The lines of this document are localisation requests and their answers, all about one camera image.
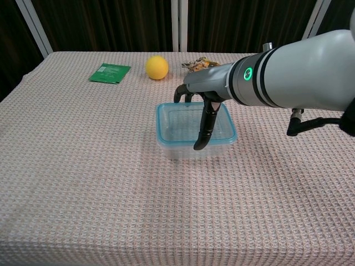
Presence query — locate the blue plastic lid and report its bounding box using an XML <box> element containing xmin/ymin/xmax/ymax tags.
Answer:
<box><xmin>155</xmin><ymin>101</ymin><xmax>237</xmax><ymax>145</ymax></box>

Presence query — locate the pink waffle tablecloth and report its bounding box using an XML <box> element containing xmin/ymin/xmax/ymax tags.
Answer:
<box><xmin>0</xmin><ymin>51</ymin><xmax>355</xmax><ymax>266</ymax></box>

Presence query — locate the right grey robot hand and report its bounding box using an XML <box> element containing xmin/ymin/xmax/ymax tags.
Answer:
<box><xmin>173</xmin><ymin>63</ymin><xmax>236</xmax><ymax>151</ymax></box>

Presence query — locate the green sachet packet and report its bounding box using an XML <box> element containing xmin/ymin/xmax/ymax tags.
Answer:
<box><xmin>88</xmin><ymin>63</ymin><xmax>131</xmax><ymax>85</ymax></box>

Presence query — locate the black arm cable with plug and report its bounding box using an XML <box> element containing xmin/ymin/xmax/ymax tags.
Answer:
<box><xmin>286</xmin><ymin>108</ymin><xmax>343</xmax><ymax>136</ymax></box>

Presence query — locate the clear plastic container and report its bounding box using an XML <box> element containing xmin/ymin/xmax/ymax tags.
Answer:
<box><xmin>156</xmin><ymin>102</ymin><xmax>238</xmax><ymax>161</ymax></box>

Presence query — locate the orange tape measure with strap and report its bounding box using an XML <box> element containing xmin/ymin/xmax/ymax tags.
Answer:
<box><xmin>181</xmin><ymin>57</ymin><xmax>221</xmax><ymax>74</ymax></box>

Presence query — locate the dark pleated curtain panel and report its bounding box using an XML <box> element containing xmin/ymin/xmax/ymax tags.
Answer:
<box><xmin>316</xmin><ymin>0</ymin><xmax>355</xmax><ymax>38</ymax></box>
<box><xmin>30</xmin><ymin>0</ymin><xmax>174</xmax><ymax>53</ymax></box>
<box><xmin>187</xmin><ymin>0</ymin><xmax>317</xmax><ymax>54</ymax></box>
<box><xmin>0</xmin><ymin>0</ymin><xmax>45</xmax><ymax>102</ymax></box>

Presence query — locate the white frame post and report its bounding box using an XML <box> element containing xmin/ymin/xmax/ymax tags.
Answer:
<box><xmin>15</xmin><ymin>0</ymin><xmax>54</xmax><ymax>55</ymax></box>
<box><xmin>301</xmin><ymin>0</ymin><xmax>324</xmax><ymax>40</ymax></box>
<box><xmin>171</xmin><ymin>0</ymin><xmax>189</xmax><ymax>53</ymax></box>

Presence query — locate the yellow ball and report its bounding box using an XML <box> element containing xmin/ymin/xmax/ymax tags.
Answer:
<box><xmin>145</xmin><ymin>55</ymin><xmax>169</xmax><ymax>81</ymax></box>

